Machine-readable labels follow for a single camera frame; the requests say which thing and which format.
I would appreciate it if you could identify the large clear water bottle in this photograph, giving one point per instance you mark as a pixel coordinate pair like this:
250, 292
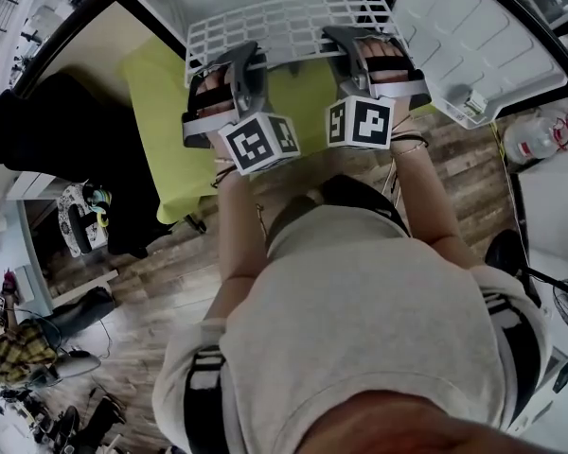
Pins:
535, 137

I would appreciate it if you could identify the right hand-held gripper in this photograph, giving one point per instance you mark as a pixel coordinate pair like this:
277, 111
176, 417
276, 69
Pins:
362, 123

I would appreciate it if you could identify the green tablecloth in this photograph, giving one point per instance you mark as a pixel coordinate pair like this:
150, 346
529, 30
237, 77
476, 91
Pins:
170, 159

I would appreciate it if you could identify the light blue desk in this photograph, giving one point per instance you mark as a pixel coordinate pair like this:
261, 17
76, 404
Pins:
14, 244

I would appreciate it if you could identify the teal yellow toy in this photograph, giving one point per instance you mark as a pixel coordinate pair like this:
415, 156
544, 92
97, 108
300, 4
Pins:
99, 199

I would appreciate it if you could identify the person's beige shirt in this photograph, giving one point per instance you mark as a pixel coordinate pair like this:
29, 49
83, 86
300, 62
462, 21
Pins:
360, 324

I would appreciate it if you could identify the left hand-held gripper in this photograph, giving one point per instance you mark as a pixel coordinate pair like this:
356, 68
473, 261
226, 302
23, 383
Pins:
260, 144

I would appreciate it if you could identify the person's black trousers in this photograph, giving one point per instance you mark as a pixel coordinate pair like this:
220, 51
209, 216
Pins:
350, 192

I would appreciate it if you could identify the white wire rack shelf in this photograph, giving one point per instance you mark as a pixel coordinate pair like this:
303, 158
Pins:
289, 22

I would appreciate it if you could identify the white box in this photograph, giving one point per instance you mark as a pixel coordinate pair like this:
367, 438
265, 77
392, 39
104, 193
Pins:
26, 282

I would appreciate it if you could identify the person's right forearm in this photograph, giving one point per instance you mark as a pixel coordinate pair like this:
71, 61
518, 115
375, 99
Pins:
426, 197

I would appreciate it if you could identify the person's left forearm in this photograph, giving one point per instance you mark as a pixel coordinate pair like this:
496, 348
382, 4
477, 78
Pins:
241, 234

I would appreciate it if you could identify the black draped cloth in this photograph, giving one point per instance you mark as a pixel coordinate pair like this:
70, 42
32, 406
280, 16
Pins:
66, 130

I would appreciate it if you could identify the person's right hand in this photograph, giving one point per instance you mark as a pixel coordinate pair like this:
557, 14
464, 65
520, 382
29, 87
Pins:
383, 47

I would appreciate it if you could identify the black wrist band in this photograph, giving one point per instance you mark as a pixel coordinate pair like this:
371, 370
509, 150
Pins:
414, 137

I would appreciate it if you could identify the person's face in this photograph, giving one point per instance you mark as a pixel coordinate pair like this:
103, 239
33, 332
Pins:
402, 428

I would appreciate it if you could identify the person's left hand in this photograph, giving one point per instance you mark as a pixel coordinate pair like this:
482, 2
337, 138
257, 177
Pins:
215, 83

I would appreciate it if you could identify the white side table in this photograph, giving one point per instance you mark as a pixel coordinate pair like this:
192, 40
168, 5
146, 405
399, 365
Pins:
28, 185

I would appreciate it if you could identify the white black floral bag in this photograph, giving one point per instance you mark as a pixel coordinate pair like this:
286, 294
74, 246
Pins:
64, 206

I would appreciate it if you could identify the black standing fan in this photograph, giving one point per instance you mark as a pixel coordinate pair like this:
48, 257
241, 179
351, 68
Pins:
504, 253

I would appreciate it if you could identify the black white shoulder harness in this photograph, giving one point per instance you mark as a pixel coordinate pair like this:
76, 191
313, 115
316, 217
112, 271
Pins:
203, 419

